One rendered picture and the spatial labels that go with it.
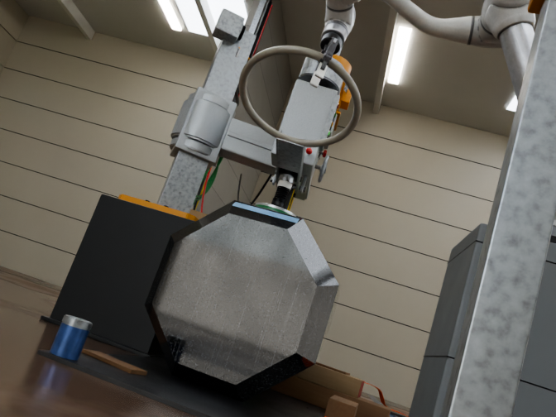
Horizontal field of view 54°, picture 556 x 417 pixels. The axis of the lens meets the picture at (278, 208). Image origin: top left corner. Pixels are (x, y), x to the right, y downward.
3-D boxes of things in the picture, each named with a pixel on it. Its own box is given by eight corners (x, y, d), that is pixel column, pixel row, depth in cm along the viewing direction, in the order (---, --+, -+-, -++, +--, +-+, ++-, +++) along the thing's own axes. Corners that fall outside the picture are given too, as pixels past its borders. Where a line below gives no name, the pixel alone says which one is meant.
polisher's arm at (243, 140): (167, 128, 320) (182, 91, 325) (172, 146, 353) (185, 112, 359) (286, 170, 323) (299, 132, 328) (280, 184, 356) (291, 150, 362)
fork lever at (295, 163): (270, 184, 295) (272, 176, 296) (304, 195, 294) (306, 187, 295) (267, 136, 228) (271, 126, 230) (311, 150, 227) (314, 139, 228)
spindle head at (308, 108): (270, 179, 299) (294, 107, 308) (308, 191, 297) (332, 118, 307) (268, 157, 264) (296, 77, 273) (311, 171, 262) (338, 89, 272)
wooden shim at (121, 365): (80, 352, 207) (82, 348, 207) (98, 355, 215) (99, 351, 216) (130, 373, 195) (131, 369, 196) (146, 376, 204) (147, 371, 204)
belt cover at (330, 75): (289, 143, 364) (297, 121, 367) (326, 154, 362) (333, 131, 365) (293, 75, 270) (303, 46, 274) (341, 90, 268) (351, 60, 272)
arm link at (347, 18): (322, 41, 207) (321, 10, 197) (332, 18, 216) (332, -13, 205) (350, 45, 204) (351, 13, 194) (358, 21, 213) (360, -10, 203)
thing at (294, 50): (234, 127, 231) (237, 123, 233) (345, 162, 228) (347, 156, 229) (241, 32, 191) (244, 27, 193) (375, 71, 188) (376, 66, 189)
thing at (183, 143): (155, 141, 323) (180, 81, 332) (176, 163, 356) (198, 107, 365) (208, 155, 315) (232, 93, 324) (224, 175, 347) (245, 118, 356)
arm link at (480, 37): (470, 23, 202) (476, 0, 189) (521, 26, 198) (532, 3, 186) (467, 55, 199) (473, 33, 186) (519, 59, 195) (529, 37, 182)
